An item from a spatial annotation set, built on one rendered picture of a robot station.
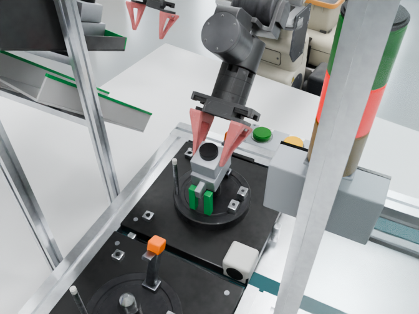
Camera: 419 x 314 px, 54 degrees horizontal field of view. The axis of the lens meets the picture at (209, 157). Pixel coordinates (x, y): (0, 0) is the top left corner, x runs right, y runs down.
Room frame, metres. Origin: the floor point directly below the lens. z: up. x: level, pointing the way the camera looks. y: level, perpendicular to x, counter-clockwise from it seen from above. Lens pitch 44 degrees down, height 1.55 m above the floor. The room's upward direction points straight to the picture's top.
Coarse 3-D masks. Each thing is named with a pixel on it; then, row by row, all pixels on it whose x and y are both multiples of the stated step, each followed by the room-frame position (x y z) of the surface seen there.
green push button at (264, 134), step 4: (256, 128) 0.68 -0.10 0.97; (260, 128) 0.68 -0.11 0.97; (264, 128) 0.68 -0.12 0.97; (256, 132) 0.67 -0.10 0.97; (260, 132) 0.67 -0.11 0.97; (264, 132) 0.67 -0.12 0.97; (268, 132) 0.67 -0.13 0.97; (256, 136) 0.66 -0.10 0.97; (260, 136) 0.66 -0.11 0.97; (264, 136) 0.66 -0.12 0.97; (268, 136) 0.66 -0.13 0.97; (260, 140) 0.65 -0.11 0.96; (264, 140) 0.65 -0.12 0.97
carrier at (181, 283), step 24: (120, 240) 0.39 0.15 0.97; (96, 264) 0.35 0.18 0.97; (120, 264) 0.35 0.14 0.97; (144, 264) 0.35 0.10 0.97; (168, 264) 0.35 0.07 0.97; (72, 288) 0.25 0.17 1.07; (96, 288) 0.31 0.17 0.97; (120, 288) 0.30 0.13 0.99; (144, 288) 0.30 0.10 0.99; (168, 288) 0.30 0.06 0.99; (192, 288) 0.31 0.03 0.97; (216, 288) 0.31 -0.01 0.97; (240, 288) 0.31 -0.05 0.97; (72, 312) 0.27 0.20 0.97; (96, 312) 0.26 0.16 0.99; (120, 312) 0.25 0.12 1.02; (144, 312) 0.26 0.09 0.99; (168, 312) 0.25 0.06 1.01; (192, 312) 0.27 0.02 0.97; (216, 312) 0.27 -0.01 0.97
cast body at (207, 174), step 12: (204, 144) 0.48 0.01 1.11; (204, 156) 0.46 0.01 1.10; (216, 156) 0.46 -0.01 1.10; (192, 168) 0.46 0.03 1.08; (204, 168) 0.45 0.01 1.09; (216, 168) 0.45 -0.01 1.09; (192, 180) 0.46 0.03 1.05; (204, 180) 0.45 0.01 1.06; (216, 180) 0.45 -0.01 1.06; (204, 192) 0.45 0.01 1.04
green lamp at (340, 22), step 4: (340, 16) 0.30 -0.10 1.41; (340, 20) 0.29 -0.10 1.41; (340, 24) 0.29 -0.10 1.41; (336, 28) 0.30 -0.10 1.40; (340, 28) 0.29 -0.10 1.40; (336, 32) 0.30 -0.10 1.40; (336, 36) 0.29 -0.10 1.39; (336, 40) 0.29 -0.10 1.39; (332, 44) 0.30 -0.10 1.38; (336, 44) 0.29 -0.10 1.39; (332, 48) 0.30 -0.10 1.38; (336, 48) 0.29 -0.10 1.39; (332, 52) 0.29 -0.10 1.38; (332, 56) 0.29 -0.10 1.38; (332, 60) 0.29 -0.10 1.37; (328, 64) 0.30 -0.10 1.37; (332, 64) 0.29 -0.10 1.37; (328, 68) 0.29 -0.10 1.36; (328, 72) 0.29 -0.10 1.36
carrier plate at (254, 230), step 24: (192, 144) 0.63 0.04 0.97; (168, 168) 0.56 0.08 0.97; (240, 168) 0.56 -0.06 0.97; (264, 168) 0.56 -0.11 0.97; (168, 192) 0.50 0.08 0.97; (264, 192) 0.50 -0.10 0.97; (168, 216) 0.45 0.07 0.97; (264, 216) 0.45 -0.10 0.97; (168, 240) 0.39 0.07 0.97; (192, 240) 0.39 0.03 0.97; (216, 240) 0.39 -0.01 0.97; (240, 240) 0.39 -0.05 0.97; (264, 240) 0.39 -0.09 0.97; (216, 264) 0.35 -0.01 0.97
